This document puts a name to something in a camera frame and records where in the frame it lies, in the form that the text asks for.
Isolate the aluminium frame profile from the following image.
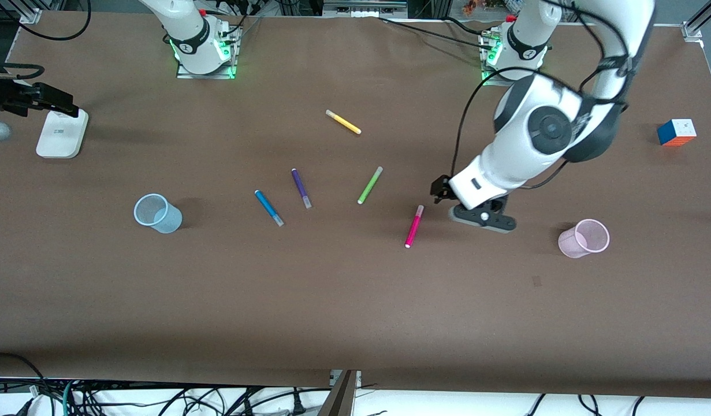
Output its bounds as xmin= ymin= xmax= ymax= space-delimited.
xmin=682 ymin=0 xmax=711 ymax=41
xmin=17 ymin=0 xmax=44 ymax=25

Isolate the purple marker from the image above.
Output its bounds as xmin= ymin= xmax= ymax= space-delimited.
xmin=291 ymin=168 xmax=312 ymax=209

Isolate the yellow marker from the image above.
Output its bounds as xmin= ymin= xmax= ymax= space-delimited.
xmin=325 ymin=109 xmax=362 ymax=135

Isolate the green marker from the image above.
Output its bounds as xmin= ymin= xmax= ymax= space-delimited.
xmin=357 ymin=166 xmax=384 ymax=205

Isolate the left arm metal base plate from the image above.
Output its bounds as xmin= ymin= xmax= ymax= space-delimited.
xmin=480 ymin=32 xmax=544 ymax=88

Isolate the pink mesh cup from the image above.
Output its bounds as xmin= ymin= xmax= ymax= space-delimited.
xmin=558 ymin=218 xmax=611 ymax=259

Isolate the grey metal box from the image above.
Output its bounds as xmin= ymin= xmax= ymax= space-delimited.
xmin=323 ymin=0 xmax=408 ymax=18

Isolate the white desk lamp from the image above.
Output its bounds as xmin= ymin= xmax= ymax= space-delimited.
xmin=36 ymin=109 xmax=90 ymax=159

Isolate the blue marker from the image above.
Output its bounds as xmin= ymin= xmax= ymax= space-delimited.
xmin=254 ymin=190 xmax=285 ymax=227

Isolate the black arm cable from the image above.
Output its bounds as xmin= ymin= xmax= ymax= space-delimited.
xmin=0 ymin=0 xmax=93 ymax=42
xmin=451 ymin=0 xmax=631 ymax=191

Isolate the colourful puzzle cube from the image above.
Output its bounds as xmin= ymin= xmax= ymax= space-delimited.
xmin=657 ymin=118 xmax=697 ymax=147

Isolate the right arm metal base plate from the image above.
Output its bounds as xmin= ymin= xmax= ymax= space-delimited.
xmin=176 ymin=26 xmax=241 ymax=80

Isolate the black cable on table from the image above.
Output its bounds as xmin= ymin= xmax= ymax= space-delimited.
xmin=378 ymin=16 xmax=500 ymax=50

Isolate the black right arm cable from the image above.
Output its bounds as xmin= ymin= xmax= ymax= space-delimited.
xmin=0 ymin=0 xmax=93 ymax=42

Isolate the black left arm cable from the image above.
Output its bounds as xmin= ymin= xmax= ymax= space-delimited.
xmin=451 ymin=0 xmax=631 ymax=191

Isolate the grey table support beam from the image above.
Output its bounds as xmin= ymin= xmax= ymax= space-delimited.
xmin=318 ymin=370 xmax=359 ymax=416

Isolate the pink marker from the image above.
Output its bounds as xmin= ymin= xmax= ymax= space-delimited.
xmin=404 ymin=205 xmax=425 ymax=250

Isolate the blue mesh cup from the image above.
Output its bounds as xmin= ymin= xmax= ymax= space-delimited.
xmin=133 ymin=194 xmax=183 ymax=234

